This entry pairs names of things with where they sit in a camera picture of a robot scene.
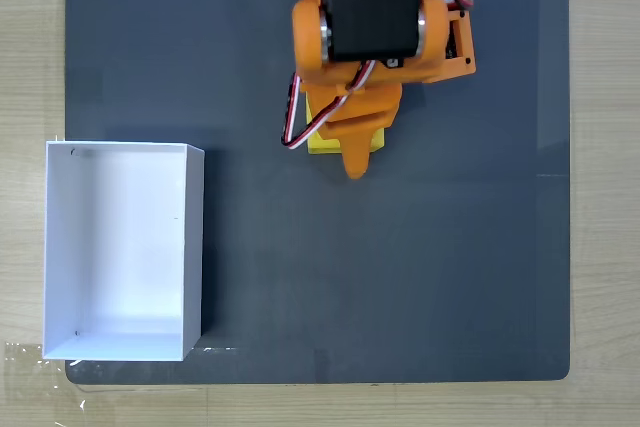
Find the yellow studded block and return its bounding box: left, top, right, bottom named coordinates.
left=305, top=94, right=387, bottom=155

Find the white open box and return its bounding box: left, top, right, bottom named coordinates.
left=42, top=140, right=207, bottom=362

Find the dark grey mat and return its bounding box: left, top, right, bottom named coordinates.
left=64, top=0, right=572, bottom=387

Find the clear tape piece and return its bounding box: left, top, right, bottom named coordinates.
left=3, top=340, right=89, bottom=416

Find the red white black servo cable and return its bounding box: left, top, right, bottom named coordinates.
left=280, top=59, right=377, bottom=150

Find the orange camera mount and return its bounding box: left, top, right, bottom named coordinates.
left=442, top=5, right=477, bottom=82

